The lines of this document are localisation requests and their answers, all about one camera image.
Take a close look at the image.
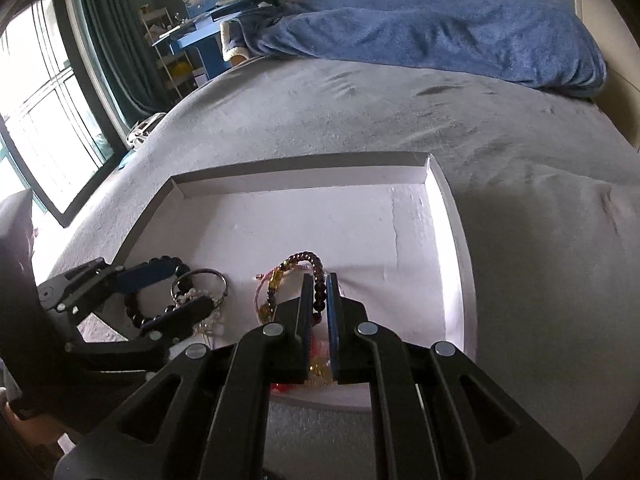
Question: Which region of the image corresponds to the black bead bracelet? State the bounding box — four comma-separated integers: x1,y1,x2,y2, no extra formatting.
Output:
121,254,199,331

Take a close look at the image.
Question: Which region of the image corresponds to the silver bangle ring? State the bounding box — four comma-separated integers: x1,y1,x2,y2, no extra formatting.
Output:
170,268,229,311

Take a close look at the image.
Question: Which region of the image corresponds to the red bead bracelet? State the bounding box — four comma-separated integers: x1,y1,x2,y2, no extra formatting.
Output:
269,328,334,396

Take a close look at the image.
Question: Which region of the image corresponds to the dark brown bead bracelet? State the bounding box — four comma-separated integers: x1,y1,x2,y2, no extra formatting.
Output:
261,250,329,326

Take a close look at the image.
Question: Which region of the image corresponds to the grey shallow cardboard tray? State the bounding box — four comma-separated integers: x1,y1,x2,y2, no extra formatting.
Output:
114,153,477,356

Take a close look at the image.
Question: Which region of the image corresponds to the grey bed cover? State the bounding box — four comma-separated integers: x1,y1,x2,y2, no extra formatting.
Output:
54,58,639,479

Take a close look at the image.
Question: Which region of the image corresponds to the white shelf rack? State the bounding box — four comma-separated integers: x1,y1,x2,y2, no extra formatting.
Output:
138,4,196,103

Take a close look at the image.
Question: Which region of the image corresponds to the blue desk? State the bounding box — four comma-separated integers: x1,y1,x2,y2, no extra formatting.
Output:
170,0,277,79

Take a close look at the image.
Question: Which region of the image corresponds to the teal curtain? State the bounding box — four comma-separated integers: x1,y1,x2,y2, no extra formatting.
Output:
80,0,171,126

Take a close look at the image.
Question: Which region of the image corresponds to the blue blanket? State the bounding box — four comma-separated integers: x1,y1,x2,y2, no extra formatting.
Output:
227,0,608,99

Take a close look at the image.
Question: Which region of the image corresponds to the window frame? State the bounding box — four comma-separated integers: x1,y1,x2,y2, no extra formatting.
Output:
1,0,127,228

